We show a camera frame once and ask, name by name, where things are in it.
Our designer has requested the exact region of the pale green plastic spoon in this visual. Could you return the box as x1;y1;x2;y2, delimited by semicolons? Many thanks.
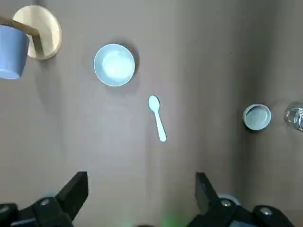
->
148;95;167;142

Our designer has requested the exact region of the grey round bottle lid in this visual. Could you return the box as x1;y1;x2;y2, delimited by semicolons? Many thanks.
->
242;104;272;131

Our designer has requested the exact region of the pale blue bowl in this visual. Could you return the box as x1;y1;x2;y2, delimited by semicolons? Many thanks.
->
93;44;136;87

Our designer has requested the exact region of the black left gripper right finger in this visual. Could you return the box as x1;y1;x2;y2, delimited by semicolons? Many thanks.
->
187;172;296;227

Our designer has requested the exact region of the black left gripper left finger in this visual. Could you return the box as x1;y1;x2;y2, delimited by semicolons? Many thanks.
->
0;172;89;227

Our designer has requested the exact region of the transparent glass spice bottle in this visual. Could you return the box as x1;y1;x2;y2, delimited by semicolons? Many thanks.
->
284;101;303;132

